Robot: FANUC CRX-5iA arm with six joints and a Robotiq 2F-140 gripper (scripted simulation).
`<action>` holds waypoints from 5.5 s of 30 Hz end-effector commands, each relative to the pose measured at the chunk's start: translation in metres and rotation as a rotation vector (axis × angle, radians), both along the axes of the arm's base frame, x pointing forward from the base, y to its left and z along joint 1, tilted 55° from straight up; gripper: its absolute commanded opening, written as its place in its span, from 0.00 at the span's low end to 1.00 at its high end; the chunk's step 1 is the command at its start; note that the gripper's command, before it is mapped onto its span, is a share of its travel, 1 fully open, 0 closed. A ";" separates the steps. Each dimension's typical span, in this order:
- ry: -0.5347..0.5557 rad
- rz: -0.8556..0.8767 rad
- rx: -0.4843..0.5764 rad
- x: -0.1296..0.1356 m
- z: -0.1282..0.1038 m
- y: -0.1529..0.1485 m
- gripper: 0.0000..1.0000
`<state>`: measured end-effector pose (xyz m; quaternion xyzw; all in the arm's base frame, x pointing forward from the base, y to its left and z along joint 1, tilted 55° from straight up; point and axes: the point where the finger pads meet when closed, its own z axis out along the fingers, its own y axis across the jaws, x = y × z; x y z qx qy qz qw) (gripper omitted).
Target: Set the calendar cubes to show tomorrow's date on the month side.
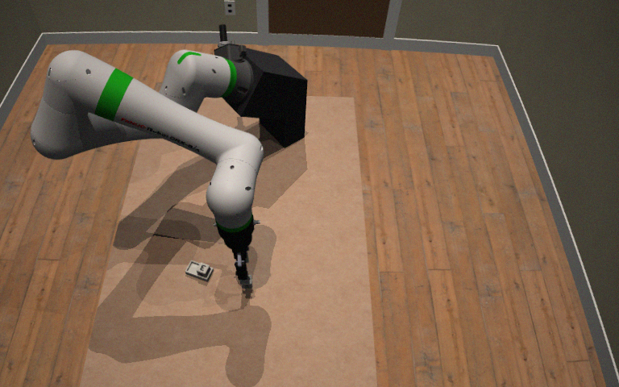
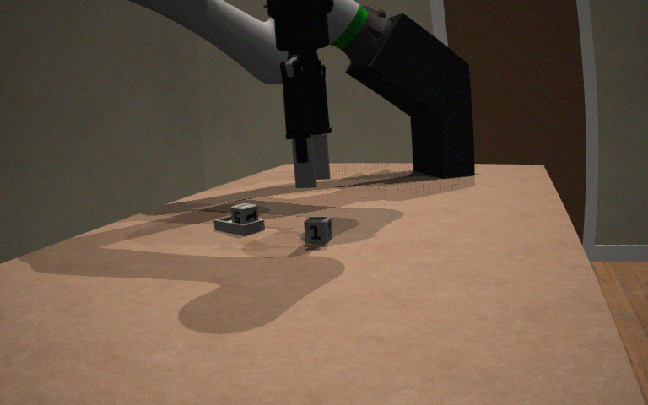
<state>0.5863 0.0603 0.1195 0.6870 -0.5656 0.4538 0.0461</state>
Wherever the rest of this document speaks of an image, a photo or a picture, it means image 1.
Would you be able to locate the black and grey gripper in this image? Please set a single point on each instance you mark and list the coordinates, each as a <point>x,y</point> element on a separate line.
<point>237,249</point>

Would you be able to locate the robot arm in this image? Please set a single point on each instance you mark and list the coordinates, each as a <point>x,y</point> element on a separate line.
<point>79,85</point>

